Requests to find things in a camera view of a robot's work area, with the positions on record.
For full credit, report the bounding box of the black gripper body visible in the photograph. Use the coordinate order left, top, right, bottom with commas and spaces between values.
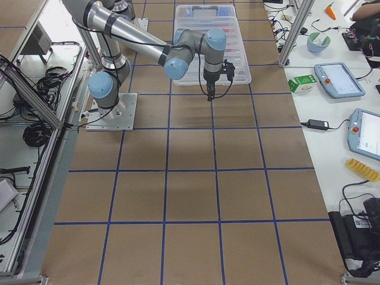
203, 62, 223, 93

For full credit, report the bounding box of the clear plastic box lid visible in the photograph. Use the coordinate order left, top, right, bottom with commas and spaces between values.
174, 4, 251, 85

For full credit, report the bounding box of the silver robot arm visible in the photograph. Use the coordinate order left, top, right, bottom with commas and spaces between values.
63, 1, 234, 121

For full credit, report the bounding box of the green white carton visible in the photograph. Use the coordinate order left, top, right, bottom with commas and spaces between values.
288, 74, 317, 93

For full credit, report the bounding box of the green blue bowl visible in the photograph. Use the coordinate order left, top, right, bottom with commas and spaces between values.
306, 32, 331, 53

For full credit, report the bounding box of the black power adapter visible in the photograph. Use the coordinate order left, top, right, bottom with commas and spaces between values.
307, 119, 329, 131

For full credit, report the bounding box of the teach pendant far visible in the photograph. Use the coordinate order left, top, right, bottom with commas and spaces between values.
314, 62, 366, 99

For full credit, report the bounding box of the teach pendant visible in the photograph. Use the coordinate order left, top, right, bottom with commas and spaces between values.
347, 109, 380, 160
314, 62, 366, 99

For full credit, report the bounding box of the orange toy carrot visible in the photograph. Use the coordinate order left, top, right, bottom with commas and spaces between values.
324, 2, 337, 21

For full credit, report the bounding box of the teach pendant near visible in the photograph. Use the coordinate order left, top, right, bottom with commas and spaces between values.
347, 109, 380, 160

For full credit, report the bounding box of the yellow toy corn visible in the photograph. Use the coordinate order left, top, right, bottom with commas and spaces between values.
346, 159, 379, 182

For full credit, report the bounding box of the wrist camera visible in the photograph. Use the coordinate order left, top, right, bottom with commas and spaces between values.
222, 59, 235, 83

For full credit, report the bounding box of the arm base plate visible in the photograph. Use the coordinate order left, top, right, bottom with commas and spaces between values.
133, 18, 149, 31
85, 93, 138, 131

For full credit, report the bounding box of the aluminium frame post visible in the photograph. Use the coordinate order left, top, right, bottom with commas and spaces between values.
278, 0, 315, 67

